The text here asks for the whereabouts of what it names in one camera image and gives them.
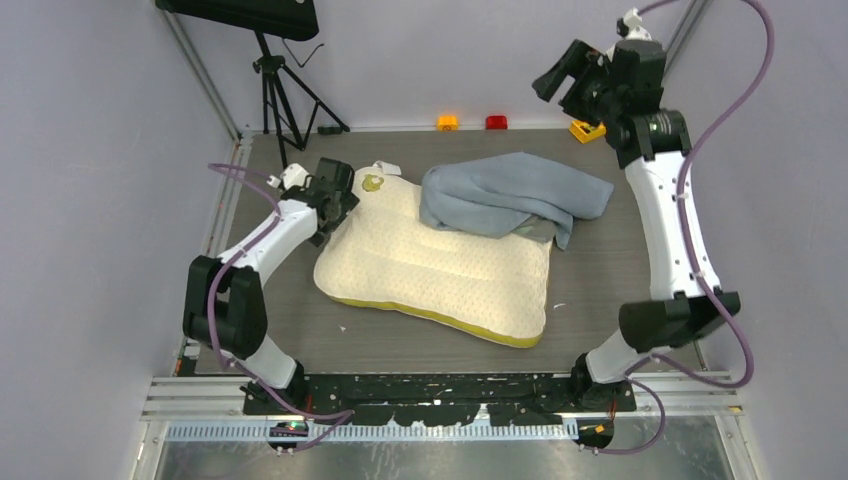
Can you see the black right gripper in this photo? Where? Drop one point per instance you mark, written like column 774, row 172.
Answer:
column 580, row 61

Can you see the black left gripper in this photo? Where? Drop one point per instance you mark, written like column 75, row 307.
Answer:
column 348, row 202

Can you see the cream pillow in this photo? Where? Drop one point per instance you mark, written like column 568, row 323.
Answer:
column 383, row 257

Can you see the blue pillowcase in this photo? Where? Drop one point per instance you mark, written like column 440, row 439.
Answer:
column 518, row 192

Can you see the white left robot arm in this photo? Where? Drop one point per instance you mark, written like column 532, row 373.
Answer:
column 225, row 308

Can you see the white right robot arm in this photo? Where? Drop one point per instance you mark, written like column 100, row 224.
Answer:
column 622, row 90

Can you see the small black block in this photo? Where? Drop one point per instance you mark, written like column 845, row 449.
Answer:
column 326, row 130

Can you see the yellow plastic bin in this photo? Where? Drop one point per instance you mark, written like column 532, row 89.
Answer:
column 585, row 132

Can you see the black tripod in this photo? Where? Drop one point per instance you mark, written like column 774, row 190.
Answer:
column 277, row 108

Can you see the red toy block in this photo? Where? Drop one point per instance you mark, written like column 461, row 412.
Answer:
column 496, row 122

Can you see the orange toy block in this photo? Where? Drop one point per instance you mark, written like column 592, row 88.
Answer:
column 447, row 123

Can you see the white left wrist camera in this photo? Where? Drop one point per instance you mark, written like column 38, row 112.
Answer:
column 294, row 175

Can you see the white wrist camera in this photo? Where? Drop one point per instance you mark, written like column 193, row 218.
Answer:
column 294, row 175
column 630, row 26

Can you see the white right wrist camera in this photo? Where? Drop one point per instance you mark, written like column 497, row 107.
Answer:
column 630, row 26

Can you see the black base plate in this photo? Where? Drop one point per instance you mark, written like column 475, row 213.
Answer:
column 440, row 400

